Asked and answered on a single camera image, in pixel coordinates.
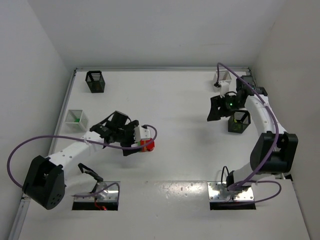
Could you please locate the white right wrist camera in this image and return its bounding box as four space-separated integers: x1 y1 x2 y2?
213 81 230 97

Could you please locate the white slotted container near left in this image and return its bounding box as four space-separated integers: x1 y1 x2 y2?
64 109 89 133

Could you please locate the red green brown lego stack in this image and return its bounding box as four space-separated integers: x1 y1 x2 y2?
136 138 155 152

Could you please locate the white slotted container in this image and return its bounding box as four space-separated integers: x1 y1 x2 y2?
64 109 89 133
213 69 232 86

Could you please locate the white slotted container far right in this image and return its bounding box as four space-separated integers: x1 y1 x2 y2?
213 69 232 86

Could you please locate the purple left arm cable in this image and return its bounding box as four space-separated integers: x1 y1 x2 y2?
6 124 158 198

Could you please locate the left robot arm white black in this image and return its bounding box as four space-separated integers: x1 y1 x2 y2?
22 111 140 210

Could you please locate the black slotted container right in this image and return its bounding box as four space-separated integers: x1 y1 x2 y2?
228 109 251 134

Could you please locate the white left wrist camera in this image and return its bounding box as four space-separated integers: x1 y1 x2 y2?
134 125 152 143

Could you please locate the black slotted container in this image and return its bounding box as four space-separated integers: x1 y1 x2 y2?
85 70 106 94
228 109 251 134

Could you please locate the black slotted container far left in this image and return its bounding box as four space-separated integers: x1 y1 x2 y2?
85 70 106 94

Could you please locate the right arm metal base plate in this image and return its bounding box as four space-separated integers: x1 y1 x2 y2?
207 181 255 203

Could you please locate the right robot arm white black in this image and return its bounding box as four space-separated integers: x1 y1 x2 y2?
207 76 299 190

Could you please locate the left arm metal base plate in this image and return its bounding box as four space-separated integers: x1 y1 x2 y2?
73 181 121 202

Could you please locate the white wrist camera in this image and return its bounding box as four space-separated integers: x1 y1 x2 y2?
134 125 152 143
213 81 230 97

